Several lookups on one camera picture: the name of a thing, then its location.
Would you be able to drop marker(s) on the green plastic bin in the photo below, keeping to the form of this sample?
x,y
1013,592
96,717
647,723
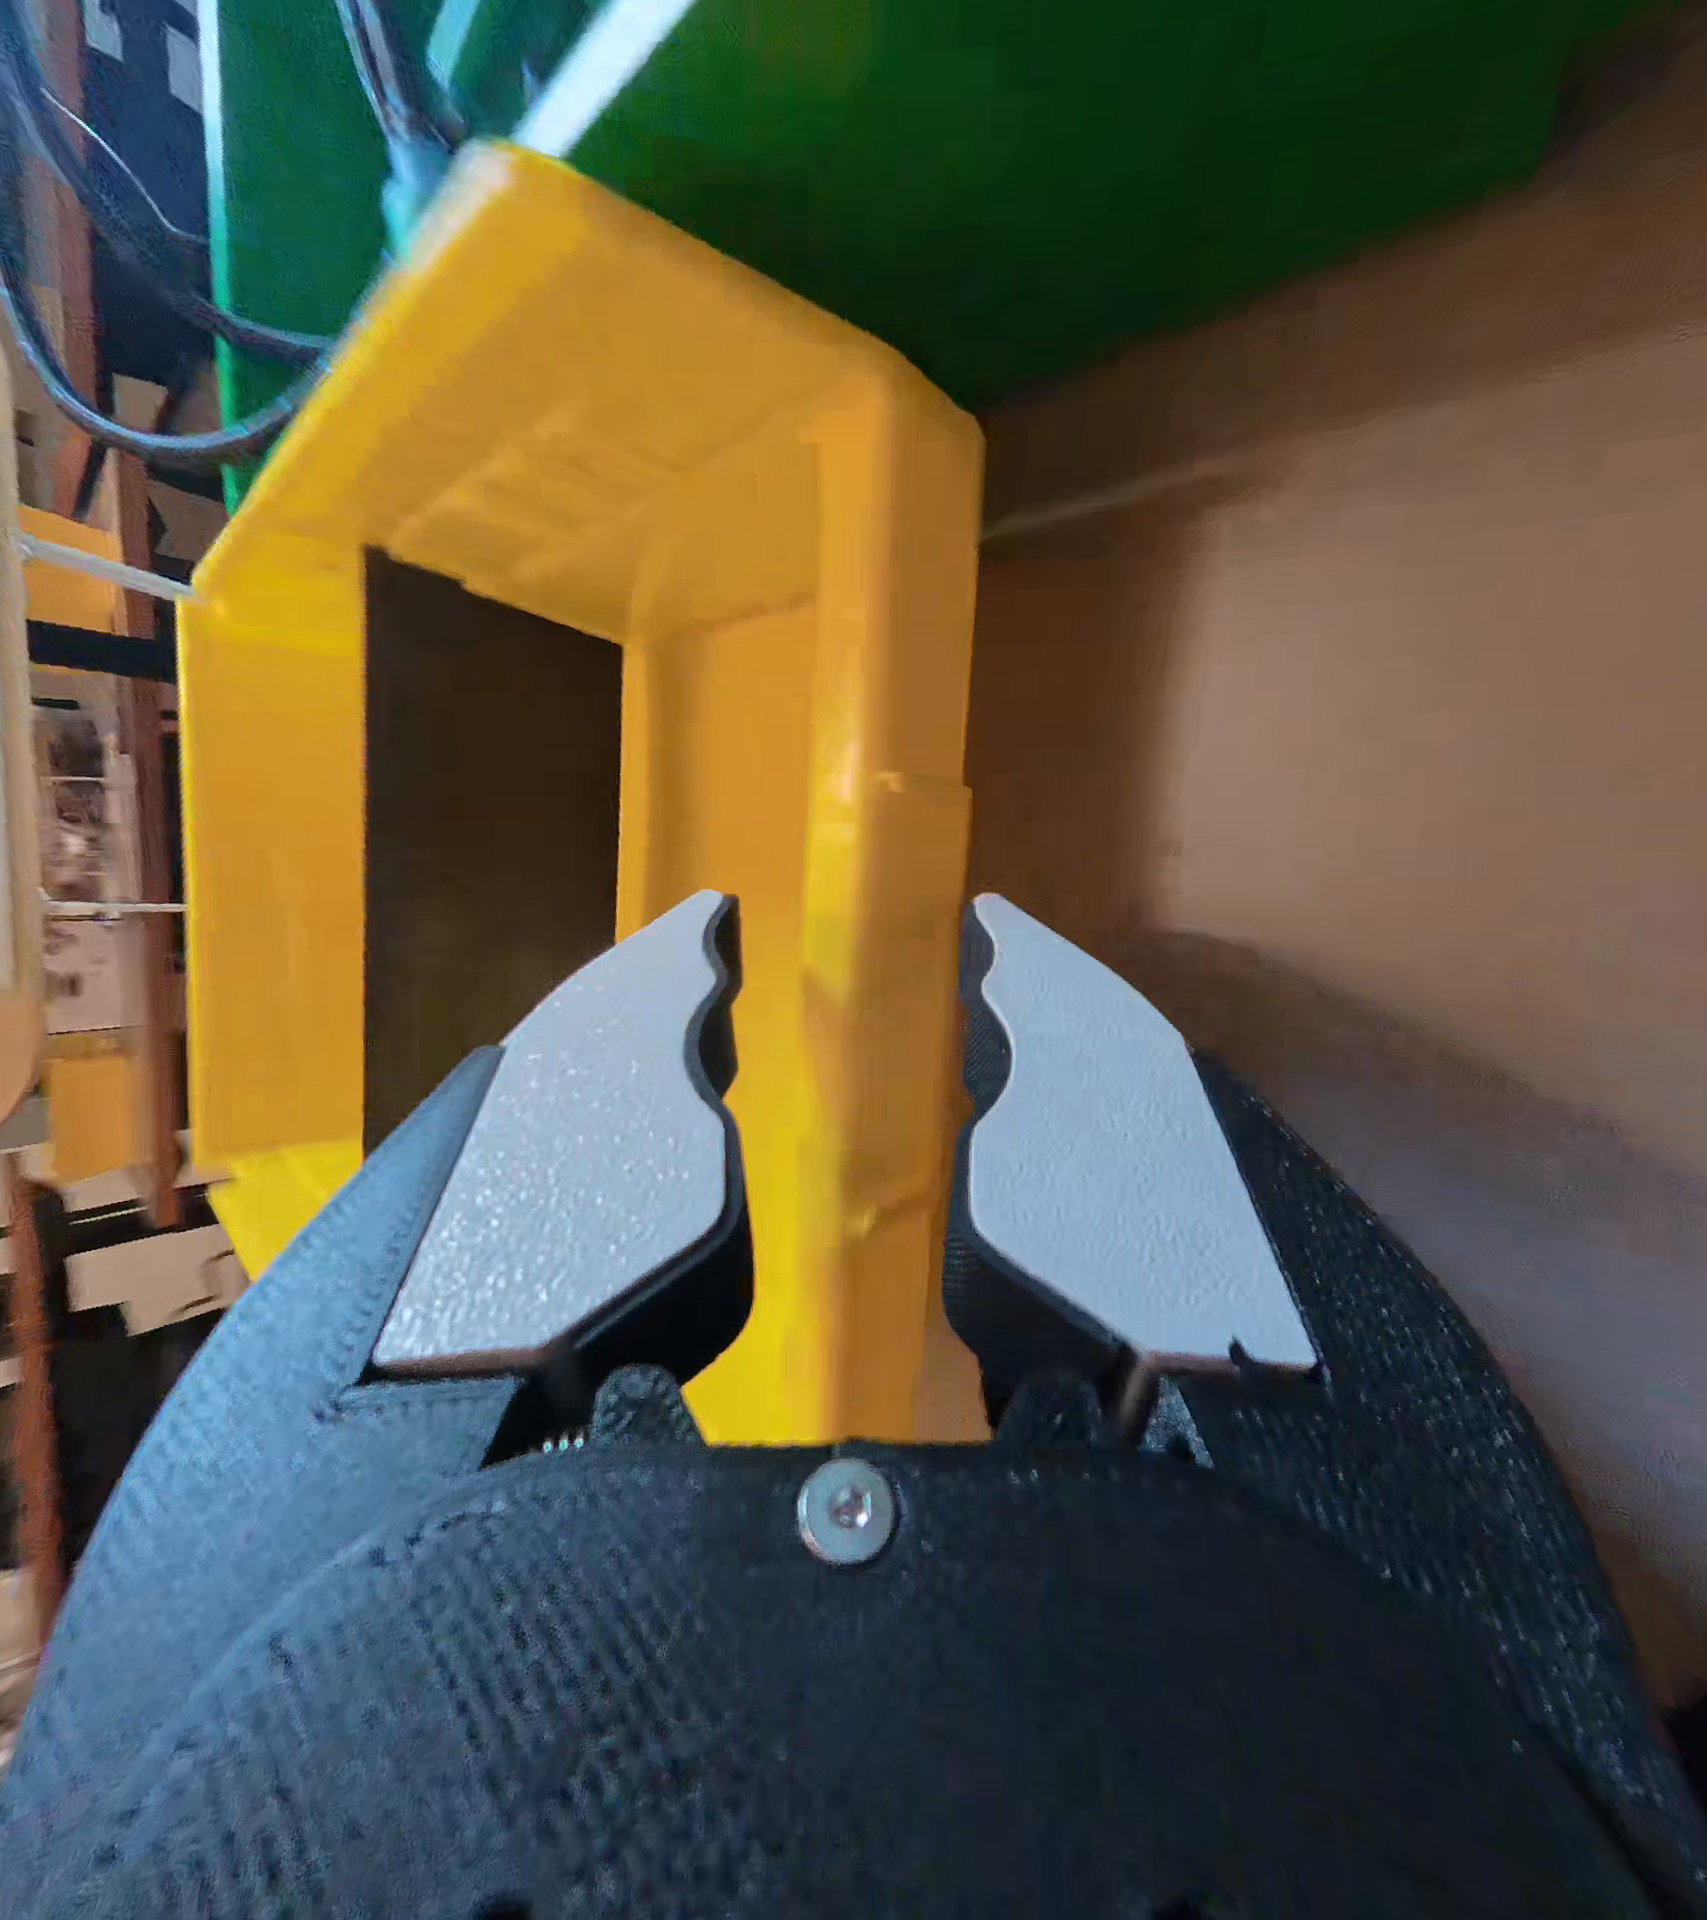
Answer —
x,y
1093,180

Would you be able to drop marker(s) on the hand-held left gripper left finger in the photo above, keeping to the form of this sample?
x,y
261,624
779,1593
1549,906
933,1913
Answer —
x,y
567,1171

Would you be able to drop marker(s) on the yellow plastic bin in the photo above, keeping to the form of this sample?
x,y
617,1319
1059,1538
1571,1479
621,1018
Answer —
x,y
523,374

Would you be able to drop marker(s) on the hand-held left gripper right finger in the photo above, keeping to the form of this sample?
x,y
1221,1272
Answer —
x,y
1123,1184

